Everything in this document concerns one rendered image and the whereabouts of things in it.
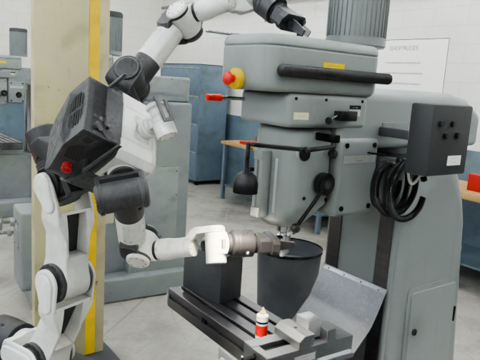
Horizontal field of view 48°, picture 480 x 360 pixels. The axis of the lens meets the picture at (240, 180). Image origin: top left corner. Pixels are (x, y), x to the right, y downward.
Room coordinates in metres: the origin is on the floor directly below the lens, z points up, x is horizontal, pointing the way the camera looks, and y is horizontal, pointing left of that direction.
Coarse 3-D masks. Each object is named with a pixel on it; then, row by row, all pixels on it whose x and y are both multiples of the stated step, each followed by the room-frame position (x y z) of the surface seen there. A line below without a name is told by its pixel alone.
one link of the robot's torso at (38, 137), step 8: (32, 128) 1.87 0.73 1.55; (40, 128) 1.87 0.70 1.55; (48, 128) 1.89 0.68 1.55; (32, 136) 1.87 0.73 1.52; (40, 136) 1.84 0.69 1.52; (48, 136) 1.86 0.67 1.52; (32, 144) 1.85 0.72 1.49; (40, 144) 1.83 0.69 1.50; (48, 144) 1.81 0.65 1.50; (32, 152) 1.86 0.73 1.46; (40, 152) 1.83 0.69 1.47; (40, 160) 1.84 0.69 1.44; (64, 184) 1.76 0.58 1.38; (72, 192) 1.76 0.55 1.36; (80, 192) 1.80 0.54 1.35; (64, 200) 1.81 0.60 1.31; (72, 200) 1.86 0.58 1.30
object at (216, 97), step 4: (208, 96) 1.65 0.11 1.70; (212, 96) 1.65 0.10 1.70; (216, 96) 1.66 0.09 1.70; (220, 96) 1.67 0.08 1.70; (224, 96) 1.68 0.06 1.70; (228, 96) 1.69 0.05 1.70; (232, 96) 1.70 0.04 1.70; (236, 96) 1.71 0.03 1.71; (240, 96) 1.72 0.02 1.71; (208, 100) 1.65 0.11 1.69; (212, 100) 1.66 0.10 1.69; (216, 100) 1.66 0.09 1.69; (220, 100) 1.67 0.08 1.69; (236, 100) 1.72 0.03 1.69; (240, 100) 1.72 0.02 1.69; (244, 100) 1.73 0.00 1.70
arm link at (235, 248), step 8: (208, 232) 1.66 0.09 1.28; (216, 232) 1.64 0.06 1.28; (224, 232) 1.65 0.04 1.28; (232, 232) 1.66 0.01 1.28; (240, 232) 1.67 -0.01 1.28; (208, 240) 1.64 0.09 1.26; (216, 240) 1.63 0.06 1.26; (224, 240) 1.64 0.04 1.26; (232, 240) 1.65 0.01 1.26; (240, 240) 1.64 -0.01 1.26; (208, 248) 1.63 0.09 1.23; (216, 248) 1.62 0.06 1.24; (224, 248) 1.63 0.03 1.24; (232, 248) 1.64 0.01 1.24; (240, 248) 1.64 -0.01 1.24; (208, 256) 1.62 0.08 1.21; (216, 256) 1.61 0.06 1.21; (224, 256) 1.62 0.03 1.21; (232, 256) 1.65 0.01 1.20; (240, 256) 1.66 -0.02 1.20
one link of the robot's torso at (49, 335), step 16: (48, 272) 1.77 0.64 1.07; (48, 288) 1.75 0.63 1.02; (48, 304) 1.75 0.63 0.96; (64, 304) 1.81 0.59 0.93; (80, 304) 1.87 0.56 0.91; (48, 320) 1.78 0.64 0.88; (64, 320) 1.87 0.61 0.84; (80, 320) 1.87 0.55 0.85; (48, 336) 1.82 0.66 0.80; (64, 336) 1.90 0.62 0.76; (32, 352) 1.83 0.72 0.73; (48, 352) 1.82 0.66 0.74; (64, 352) 1.88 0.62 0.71
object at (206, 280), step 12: (204, 240) 2.14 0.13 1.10; (204, 252) 2.04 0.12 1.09; (192, 264) 2.08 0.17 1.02; (204, 264) 2.03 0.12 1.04; (216, 264) 1.99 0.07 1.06; (228, 264) 2.00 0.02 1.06; (240, 264) 2.04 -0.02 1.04; (192, 276) 2.08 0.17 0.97; (204, 276) 2.03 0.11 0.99; (216, 276) 1.98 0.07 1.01; (228, 276) 2.00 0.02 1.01; (240, 276) 2.05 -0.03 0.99; (192, 288) 2.08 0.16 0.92; (204, 288) 2.03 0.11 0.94; (216, 288) 1.98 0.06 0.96; (228, 288) 2.00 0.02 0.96; (240, 288) 2.05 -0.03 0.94; (216, 300) 1.98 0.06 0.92; (228, 300) 2.00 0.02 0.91
